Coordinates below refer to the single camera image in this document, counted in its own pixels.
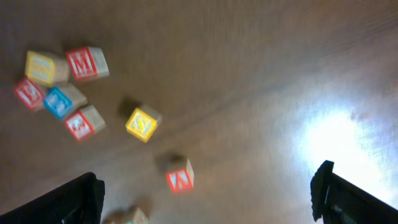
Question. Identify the yellow 8 block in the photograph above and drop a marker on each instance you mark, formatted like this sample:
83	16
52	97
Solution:
46	69

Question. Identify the red 3 block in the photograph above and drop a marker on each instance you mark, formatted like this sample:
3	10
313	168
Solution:
85	123

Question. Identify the green V block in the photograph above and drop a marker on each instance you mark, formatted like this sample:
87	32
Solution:
133	215

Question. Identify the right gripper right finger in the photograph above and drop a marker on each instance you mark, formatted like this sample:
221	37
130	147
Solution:
335	200

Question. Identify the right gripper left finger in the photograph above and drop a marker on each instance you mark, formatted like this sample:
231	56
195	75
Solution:
78	201

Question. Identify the red E block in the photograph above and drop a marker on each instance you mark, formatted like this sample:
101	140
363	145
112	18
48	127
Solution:
30	94

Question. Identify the red M block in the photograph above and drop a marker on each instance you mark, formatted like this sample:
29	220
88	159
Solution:
87	63

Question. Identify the red A block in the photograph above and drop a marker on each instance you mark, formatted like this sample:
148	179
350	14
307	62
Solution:
180	176

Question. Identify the blue T block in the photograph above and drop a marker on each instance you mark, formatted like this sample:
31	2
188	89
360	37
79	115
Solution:
61	101

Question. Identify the yellow S block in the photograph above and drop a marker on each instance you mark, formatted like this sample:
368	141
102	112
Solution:
143	122

